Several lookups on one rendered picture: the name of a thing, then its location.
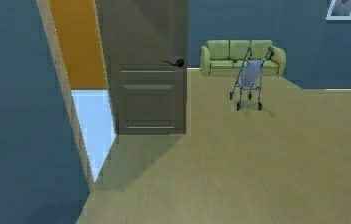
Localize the dark brown room door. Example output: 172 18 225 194
94 0 190 136

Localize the green sofa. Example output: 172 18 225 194
199 39 287 78

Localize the grey folding stroller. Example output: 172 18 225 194
229 46 275 112

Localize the white framed picture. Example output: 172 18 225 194
325 0 351 21

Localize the black door handle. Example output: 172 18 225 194
163 58 186 69

